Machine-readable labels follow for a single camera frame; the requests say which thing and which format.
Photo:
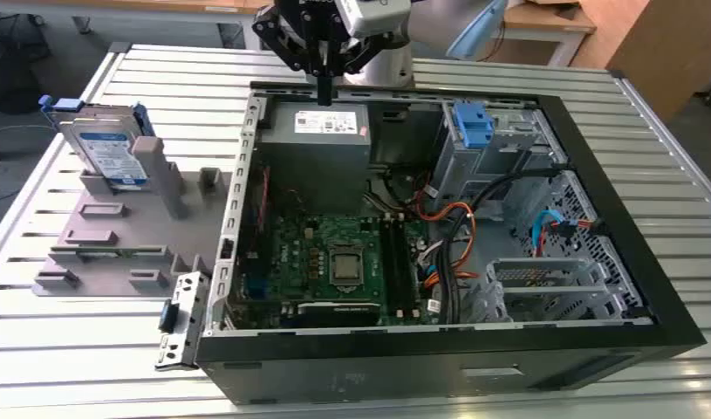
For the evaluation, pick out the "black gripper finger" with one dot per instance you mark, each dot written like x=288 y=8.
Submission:
x=363 y=54
x=279 y=39

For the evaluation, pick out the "hard disk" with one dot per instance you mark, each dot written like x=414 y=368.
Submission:
x=107 y=153

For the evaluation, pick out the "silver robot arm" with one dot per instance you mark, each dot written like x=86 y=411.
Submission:
x=384 y=65

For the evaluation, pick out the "metal disk bay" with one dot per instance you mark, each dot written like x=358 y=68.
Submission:
x=535 y=262

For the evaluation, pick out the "blue plastic drive latch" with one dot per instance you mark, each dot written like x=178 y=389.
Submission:
x=474 y=126

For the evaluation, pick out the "grey power supply unit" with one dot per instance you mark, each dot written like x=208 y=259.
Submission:
x=314 y=170

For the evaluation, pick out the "grey metal drive cage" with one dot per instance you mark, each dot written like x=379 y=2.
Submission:
x=506 y=170

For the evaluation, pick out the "green motherboard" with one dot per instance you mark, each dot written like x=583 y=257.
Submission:
x=296 y=244

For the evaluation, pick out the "grey parts rack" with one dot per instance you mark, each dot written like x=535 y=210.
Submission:
x=146 y=227

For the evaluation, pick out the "black RAM slot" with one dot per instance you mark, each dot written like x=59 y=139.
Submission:
x=408 y=266
x=394 y=266

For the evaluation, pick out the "silver CPU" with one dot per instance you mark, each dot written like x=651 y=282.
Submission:
x=347 y=267

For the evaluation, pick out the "brown wooden cabinet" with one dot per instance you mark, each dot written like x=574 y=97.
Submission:
x=669 y=52

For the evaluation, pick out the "CPU socket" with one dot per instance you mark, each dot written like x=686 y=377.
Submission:
x=346 y=286

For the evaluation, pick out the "green RAM stick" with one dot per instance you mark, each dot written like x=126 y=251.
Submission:
x=107 y=253

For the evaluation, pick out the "black graphics card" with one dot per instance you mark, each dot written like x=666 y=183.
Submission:
x=338 y=314

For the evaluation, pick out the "black PC case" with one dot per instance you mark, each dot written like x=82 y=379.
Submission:
x=390 y=371

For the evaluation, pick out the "wooden desk white frame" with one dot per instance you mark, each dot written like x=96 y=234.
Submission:
x=547 y=19
x=158 y=6

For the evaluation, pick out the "metal slot bracket blue latch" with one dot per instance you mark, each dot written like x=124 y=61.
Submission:
x=186 y=314

